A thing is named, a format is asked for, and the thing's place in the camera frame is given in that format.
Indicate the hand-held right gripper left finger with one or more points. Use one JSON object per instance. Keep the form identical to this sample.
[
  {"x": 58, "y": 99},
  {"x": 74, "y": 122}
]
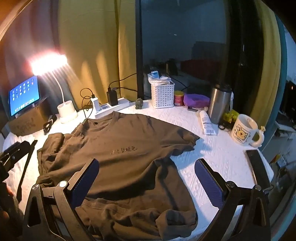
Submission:
[{"x": 85, "y": 180}]

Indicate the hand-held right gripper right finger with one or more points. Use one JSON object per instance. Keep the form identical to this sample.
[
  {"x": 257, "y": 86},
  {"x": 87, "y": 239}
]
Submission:
[{"x": 208, "y": 183}]

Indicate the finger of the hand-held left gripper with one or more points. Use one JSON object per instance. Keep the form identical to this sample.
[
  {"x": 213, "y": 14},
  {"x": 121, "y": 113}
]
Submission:
[{"x": 16, "y": 149}]

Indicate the brown t-shirt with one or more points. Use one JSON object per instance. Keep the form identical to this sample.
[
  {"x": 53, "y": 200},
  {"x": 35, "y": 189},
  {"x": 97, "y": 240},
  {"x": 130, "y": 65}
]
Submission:
[{"x": 129, "y": 166}]

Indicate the person's left hand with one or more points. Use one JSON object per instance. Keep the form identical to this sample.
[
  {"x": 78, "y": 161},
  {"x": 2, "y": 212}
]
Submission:
[{"x": 6, "y": 190}]

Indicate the white smooth cloth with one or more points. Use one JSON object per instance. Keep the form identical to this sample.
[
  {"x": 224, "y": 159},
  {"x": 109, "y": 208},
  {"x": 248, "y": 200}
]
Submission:
[{"x": 16, "y": 169}]

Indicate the cardboard box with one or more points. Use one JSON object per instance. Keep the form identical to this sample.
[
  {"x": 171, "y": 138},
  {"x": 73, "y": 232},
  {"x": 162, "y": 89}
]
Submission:
[{"x": 27, "y": 121}]

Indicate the white textured bedspread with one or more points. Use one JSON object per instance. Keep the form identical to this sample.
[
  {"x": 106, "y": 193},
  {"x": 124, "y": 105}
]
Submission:
[{"x": 219, "y": 150}]

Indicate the black phone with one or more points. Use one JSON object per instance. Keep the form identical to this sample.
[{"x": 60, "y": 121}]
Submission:
[{"x": 257, "y": 166}]

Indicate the tablet with lit screen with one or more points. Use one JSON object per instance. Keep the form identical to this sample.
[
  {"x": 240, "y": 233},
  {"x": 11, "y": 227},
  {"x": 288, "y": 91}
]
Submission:
[{"x": 23, "y": 95}]

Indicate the black rings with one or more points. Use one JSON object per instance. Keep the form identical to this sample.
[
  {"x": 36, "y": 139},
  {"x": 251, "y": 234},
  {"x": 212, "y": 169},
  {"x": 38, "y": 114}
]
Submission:
[{"x": 223, "y": 126}]

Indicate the white squeeze tube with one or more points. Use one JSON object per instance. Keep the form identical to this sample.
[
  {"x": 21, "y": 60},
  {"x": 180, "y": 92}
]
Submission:
[{"x": 206, "y": 122}]

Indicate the white desk lamp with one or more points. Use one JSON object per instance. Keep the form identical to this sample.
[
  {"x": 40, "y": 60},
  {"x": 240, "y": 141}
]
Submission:
[{"x": 67, "y": 113}]

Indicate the white bear print mug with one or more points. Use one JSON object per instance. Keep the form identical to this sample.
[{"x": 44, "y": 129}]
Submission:
[{"x": 242, "y": 131}]

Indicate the yellow plastic bag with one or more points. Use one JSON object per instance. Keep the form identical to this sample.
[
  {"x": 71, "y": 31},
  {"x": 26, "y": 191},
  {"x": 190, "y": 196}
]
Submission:
[{"x": 230, "y": 115}]

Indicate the small dark notebook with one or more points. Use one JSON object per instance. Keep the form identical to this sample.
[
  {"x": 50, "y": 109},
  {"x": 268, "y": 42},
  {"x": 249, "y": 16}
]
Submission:
[{"x": 192, "y": 109}]

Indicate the white charger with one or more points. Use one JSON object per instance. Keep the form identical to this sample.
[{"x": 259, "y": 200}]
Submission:
[{"x": 95, "y": 104}]

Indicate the steel tumbler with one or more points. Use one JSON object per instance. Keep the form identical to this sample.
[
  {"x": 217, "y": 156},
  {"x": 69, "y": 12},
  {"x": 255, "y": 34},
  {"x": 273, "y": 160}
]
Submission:
[{"x": 218, "y": 104}]

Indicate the purple cloth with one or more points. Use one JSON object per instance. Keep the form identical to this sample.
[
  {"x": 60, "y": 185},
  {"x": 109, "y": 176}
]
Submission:
[{"x": 196, "y": 100}]

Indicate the white power strip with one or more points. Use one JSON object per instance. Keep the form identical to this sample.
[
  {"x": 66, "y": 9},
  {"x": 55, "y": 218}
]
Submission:
[{"x": 121, "y": 103}]

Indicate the black charger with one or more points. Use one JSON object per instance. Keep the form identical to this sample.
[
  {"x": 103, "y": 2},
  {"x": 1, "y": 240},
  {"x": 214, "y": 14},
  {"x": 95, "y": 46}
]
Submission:
[{"x": 112, "y": 98}]

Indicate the red can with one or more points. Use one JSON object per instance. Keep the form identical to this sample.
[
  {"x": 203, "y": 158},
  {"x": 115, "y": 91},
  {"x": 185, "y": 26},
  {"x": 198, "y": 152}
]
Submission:
[{"x": 179, "y": 99}]

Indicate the small dark figurine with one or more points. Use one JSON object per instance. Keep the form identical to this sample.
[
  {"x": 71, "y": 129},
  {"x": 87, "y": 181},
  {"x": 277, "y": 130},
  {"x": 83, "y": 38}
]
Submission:
[{"x": 139, "y": 104}]

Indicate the white plastic basket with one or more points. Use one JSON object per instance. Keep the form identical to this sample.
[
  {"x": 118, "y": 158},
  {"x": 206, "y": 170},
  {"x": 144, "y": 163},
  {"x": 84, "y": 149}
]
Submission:
[{"x": 162, "y": 96}]

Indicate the dark cluttered shelf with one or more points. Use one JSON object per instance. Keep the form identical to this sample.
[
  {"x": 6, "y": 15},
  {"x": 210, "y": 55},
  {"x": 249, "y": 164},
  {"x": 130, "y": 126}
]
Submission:
[{"x": 288, "y": 104}]

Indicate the clear plastic bag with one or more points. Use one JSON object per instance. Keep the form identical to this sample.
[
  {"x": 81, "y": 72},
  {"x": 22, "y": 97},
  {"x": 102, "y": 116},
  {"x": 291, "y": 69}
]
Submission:
[{"x": 161, "y": 80}]

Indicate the small blue packet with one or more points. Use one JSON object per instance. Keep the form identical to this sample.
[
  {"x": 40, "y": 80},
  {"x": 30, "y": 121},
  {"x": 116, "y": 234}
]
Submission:
[{"x": 154, "y": 74}]

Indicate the yellow curtain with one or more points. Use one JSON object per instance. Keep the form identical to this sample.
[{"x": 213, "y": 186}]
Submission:
[
  {"x": 269, "y": 69},
  {"x": 92, "y": 46}
]

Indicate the dark window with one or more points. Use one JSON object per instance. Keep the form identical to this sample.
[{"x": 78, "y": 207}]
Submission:
[{"x": 185, "y": 41}]

